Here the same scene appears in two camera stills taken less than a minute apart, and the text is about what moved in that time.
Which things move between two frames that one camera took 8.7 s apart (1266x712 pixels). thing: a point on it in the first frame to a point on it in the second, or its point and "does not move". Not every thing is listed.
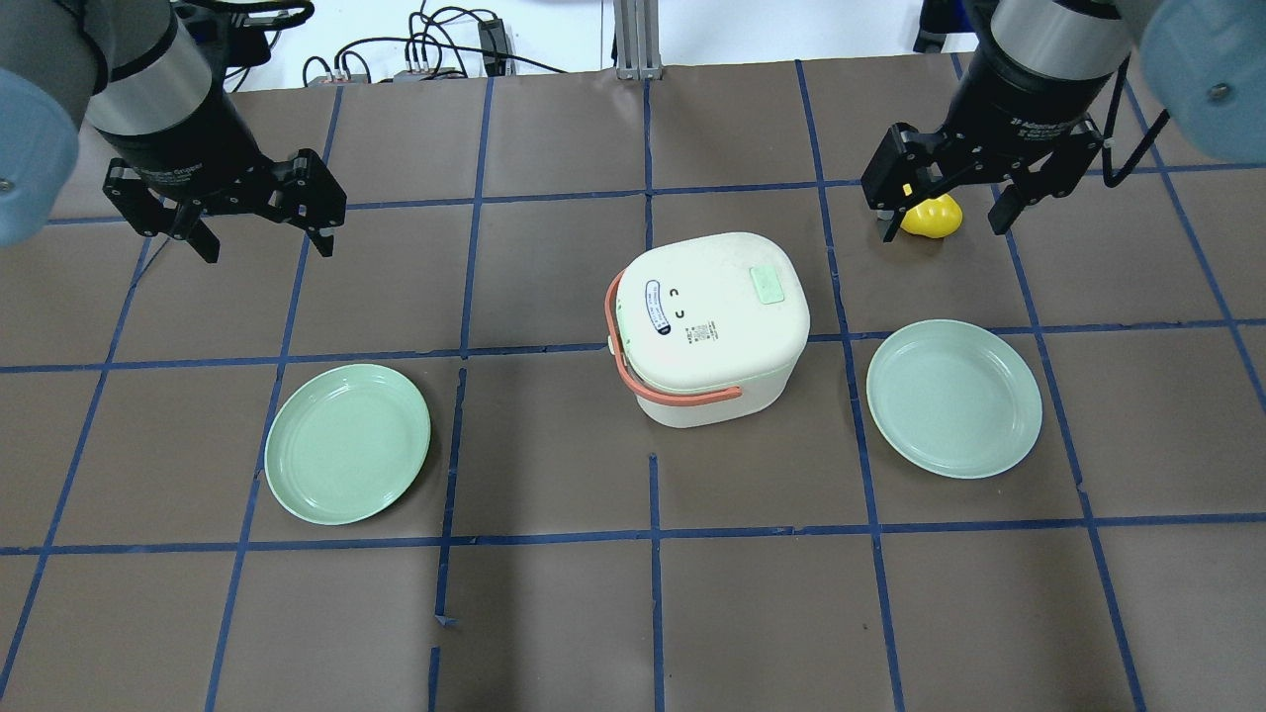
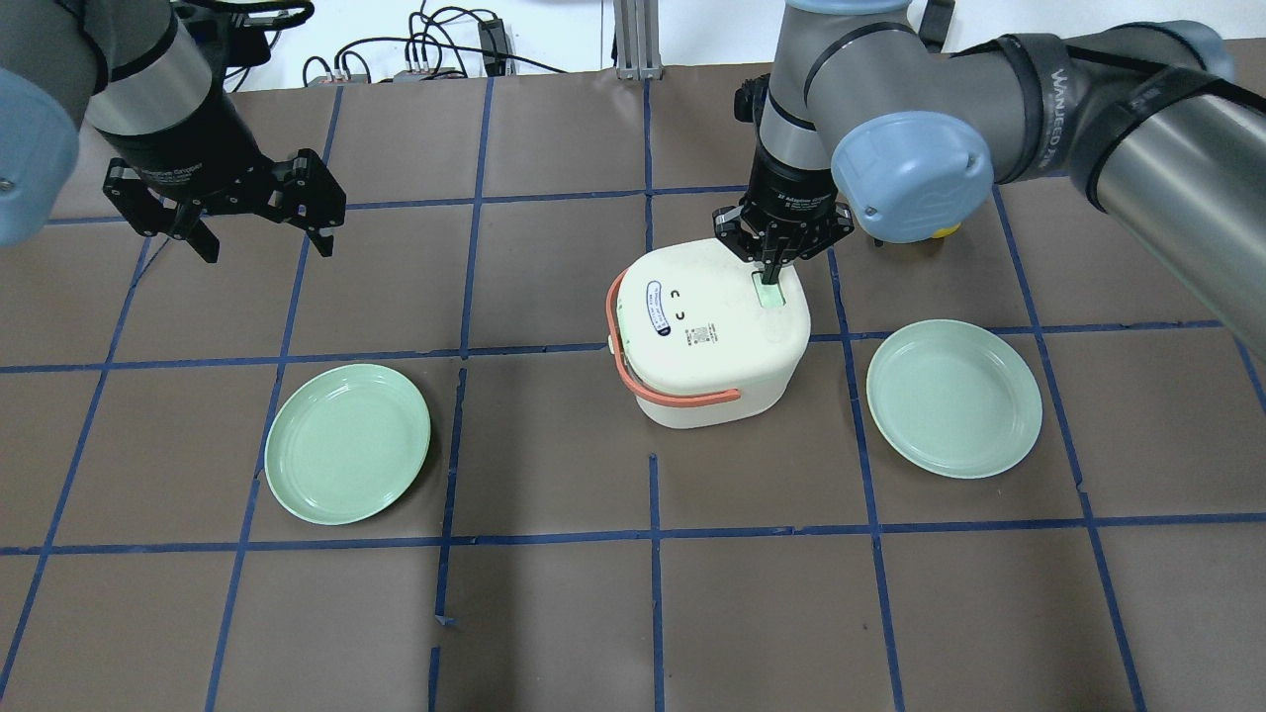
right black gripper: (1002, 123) to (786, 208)
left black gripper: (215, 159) does not move
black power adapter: (494, 46) does not move
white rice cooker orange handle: (673, 397) does not move
